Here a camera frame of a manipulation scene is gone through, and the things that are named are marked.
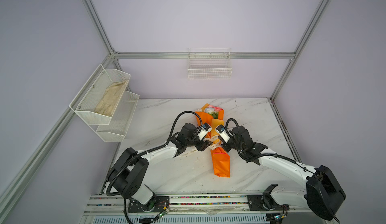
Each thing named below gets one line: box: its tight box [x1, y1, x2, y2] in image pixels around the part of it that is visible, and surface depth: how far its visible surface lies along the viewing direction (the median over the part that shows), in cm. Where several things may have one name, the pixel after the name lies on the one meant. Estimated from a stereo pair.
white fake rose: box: [204, 106, 219, 120], surface depth 109 cm
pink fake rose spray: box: [207, 104, 224, 113], surface depth 110 cm
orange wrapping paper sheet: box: [195, 103, 231, 178], surface depth 85 cm
